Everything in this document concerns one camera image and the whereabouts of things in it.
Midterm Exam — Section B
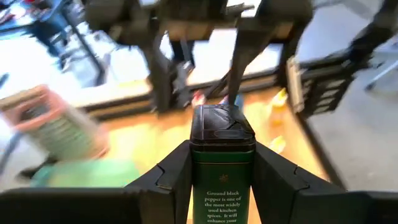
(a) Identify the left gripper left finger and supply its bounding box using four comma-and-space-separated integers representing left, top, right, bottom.
0, 139, 193, 224

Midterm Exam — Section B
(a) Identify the green black pepper tin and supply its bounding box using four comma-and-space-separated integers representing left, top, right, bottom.
189, 105, 257, 224

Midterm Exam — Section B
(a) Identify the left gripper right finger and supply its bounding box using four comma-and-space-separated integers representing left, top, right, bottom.
251, 141, 398, 224

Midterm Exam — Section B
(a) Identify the light blue Rice Krispies box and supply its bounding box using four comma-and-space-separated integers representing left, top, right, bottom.
233, 94, 245, 110

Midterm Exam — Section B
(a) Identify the metal box grater pink handle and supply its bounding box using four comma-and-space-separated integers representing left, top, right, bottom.
0, 84, 109, 161

